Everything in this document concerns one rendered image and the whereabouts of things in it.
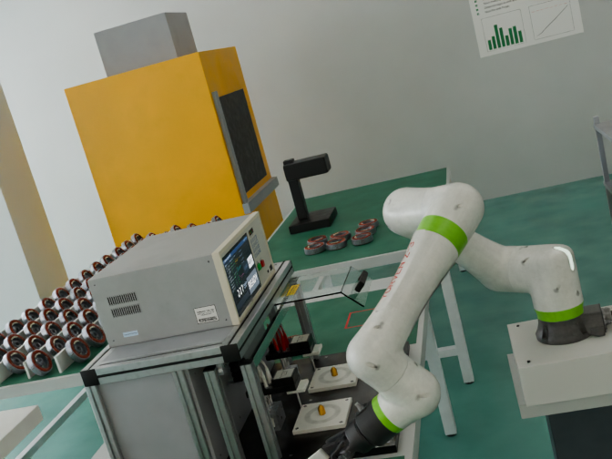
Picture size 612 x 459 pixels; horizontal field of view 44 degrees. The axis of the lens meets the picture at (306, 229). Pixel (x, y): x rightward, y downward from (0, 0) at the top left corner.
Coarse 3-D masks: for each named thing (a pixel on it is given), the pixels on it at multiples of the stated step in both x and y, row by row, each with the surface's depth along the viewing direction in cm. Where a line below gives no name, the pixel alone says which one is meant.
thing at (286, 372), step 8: (296, 368) 214; (280, 376) 211; (288, 376) 210; (296, 376) 213; (272, 384) 211; (280, 384) 210; (288, 384) 210; (296, 384) 211; (304, 384) 212; (264, 392) 211; (272, 392) 211; (280, 392) 211; (288, 392) 211; (296, 392) 210
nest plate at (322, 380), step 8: (320, 368) 245; (328, 368) 243; (336, 368) 242; (344, 368) 240; (320, 376) 239; (328, 376) 237; (336, 376) 236; (344, 376) 234; (352, 376) 232; (312, 384) 234; (320, 384) 233; (328, 384) 231; (336, 384) 230; (344, 384) 229; (352, 384) 228; (312, 392) 231
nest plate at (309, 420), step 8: (336, 400) 220; (344, 400) 219; (304, 408) 220; (312, 408) 219; (328, 408) 216; (336, 408) 215; (344, 408) 214; (304, 416) 215; (312, 416) 214; (320, 416) 213; (328, 416) 211; (336, 416) 210; (344, 416) 209; (296, 424) 212; (304, 424) 210; (312, 424) 209; (320, 424) 208; (328, 424) 207; (336, 424) 206; (344, 424) 205; (296, 432) 208; (304, 432) 208; (312, 432) 208
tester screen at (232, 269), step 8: (240, 248) 215; (248, 248) 222; (232, 256) 207; (240, 256) 214; (248, 256) 220; (224, 264) 200; (232, 264) 206; (240, 264) 212; (232, 272) 205; (240, 272) 211; (248, 272) 217; (232, 280) 203; (240, 280) 210; (232, 288) 202; (248, 288) 214; (256, 288) 221
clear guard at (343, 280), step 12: (300, 276) 249; (312, 276) 245; (324, 276) 242; (336, 276) 239; (348, 276) 236; (288, 288) 240; (300, 288) 237; (312, 288) 233; (324, 288) 230; (336, 288) 227; (348, 288) 228; (288, 300) 228; (300, 300) 226; (360, 300) 225
